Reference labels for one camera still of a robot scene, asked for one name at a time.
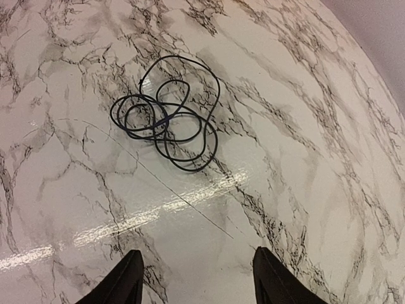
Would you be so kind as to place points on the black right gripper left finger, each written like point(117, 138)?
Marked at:
point(123, 285)

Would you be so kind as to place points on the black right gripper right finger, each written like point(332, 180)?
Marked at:
point(275, 284)

